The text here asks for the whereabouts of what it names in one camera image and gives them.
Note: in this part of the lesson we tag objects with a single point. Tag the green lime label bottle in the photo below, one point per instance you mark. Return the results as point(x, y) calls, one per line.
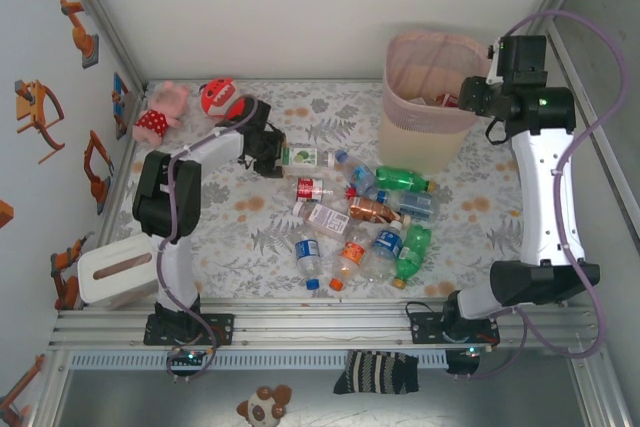
point(302, 157)

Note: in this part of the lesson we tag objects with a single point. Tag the red white label bottle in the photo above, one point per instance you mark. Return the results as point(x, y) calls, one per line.
point(311, 188)

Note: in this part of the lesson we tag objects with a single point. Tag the purple label clear bottle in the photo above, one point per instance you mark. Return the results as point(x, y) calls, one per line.
point(327, 219)

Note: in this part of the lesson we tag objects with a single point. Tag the cartoon label blue cap bottle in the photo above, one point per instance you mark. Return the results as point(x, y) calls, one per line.
point(361, 174)

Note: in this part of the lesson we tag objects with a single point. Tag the red gold label bottle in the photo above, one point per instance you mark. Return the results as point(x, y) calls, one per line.
point(450, 99)

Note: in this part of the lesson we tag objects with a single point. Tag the copper brown bottle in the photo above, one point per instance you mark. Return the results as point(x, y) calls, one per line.
point(372, 208)

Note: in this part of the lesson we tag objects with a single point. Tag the orange label orange cap bottle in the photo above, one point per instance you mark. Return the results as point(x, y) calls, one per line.
point(352, 252)

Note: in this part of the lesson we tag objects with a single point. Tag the blue label white cap bottle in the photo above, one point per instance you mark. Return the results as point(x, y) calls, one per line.
point(389, 239)

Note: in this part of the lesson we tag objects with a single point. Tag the green bottle yellow cap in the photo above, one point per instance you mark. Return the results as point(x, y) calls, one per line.
point(415, 247)
point(400, 178)

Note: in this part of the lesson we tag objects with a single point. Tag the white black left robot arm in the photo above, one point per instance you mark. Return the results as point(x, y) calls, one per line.
point(182, 272)

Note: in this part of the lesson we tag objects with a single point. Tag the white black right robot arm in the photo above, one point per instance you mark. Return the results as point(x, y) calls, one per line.
point(540, 187)

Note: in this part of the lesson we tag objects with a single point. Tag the orange robot hand arm sticker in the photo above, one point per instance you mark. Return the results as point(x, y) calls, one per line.
point(5, 214)

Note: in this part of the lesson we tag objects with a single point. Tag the cream mesh waste bin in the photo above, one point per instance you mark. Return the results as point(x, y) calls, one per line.
point(415, 142)

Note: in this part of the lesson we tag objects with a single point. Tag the red shark plush toy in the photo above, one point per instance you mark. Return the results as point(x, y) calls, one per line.
point(220, 94)

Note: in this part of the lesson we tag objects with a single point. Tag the floral patterned table mat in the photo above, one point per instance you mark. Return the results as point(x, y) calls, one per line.
point(225, 257)

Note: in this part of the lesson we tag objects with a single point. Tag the pink pig plush toy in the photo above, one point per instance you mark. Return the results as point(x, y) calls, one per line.
point(155, 119)

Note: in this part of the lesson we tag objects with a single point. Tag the clear bottle pale blue label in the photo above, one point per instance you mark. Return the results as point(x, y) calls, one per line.
point(415, 203)

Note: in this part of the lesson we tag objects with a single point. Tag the white tissue box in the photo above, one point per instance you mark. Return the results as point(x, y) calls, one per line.
point(115, 272)

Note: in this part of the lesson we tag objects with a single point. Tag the black controller box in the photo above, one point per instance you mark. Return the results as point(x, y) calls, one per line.
point(192, 356)
point(460, 362)

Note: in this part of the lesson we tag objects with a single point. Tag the orange claw gripper sticker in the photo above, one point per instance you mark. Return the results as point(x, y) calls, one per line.
point(30, 112)

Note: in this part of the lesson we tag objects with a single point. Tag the black white striped sock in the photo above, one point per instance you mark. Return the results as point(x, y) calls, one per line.
point(375, 372)

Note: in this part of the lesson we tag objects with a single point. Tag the brown white panda plush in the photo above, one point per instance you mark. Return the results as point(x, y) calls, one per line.
point(262, 407)

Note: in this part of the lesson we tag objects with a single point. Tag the blue conveyor wall sticker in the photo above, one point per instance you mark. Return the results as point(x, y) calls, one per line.
point(120, 97)

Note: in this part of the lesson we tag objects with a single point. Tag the aluminium mounting rail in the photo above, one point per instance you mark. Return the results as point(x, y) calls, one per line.
point(325, 327)

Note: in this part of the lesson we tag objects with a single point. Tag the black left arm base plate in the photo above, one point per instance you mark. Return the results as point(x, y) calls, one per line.
point(222, 329)

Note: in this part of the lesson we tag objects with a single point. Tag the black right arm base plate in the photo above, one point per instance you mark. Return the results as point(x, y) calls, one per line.
point(425, 327)

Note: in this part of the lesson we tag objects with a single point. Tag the orange machine wall sticker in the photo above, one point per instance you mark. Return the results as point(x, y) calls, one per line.
point(22, 382)

